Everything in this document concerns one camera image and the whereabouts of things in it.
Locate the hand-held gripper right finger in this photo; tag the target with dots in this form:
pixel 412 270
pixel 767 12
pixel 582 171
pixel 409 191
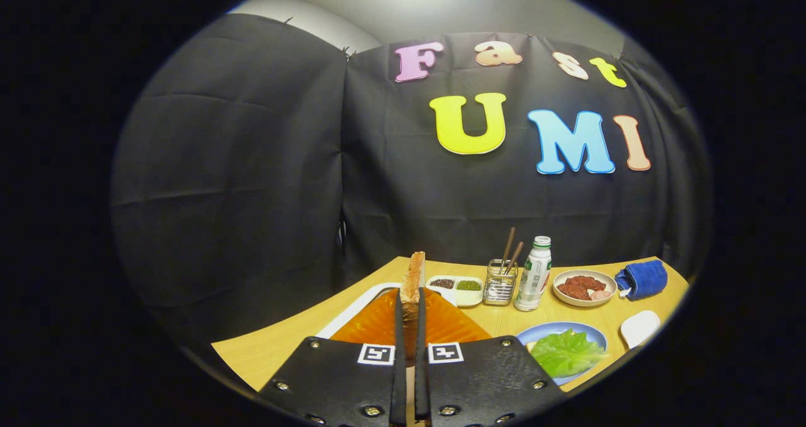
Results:
pixel 485 383

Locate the folded blue towel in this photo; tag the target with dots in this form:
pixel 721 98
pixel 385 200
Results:
pixel 645 279

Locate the small white plate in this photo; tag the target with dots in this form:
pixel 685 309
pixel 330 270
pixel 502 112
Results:
pixel 639 328

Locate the white divided condiment dish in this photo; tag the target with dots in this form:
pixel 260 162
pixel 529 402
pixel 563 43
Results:
pixel 467 297

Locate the green lettuce leaf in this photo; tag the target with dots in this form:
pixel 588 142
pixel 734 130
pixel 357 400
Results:
pixel 567 352

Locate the small brown meat piece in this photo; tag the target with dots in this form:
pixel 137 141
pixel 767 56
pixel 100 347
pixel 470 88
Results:
pixel 573 290

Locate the black backdrop cloth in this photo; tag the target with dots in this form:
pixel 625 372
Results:
pixel 252 162

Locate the toasted bread slice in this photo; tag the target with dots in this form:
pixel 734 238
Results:
pixel 413 282

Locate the pale ham slice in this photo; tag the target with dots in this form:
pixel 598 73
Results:
pixel 600 295

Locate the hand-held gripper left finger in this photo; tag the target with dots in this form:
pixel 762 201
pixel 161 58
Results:
pixel 346 383

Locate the cream toaster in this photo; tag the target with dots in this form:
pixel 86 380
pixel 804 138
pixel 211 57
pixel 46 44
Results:
pixel 352 310

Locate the blue plate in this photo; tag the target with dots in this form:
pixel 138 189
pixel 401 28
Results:
pixel 532 335

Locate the white drink bottle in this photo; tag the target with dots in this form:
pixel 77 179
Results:
pixel 534 276

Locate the brown chopstick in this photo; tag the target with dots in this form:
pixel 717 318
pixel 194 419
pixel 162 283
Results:
pixel 508 247
pixel 515 257

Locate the long brown meat piece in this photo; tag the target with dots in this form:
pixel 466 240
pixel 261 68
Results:
pixel 589 282

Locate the beige plate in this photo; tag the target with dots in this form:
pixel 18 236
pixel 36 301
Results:
pixel 562 296

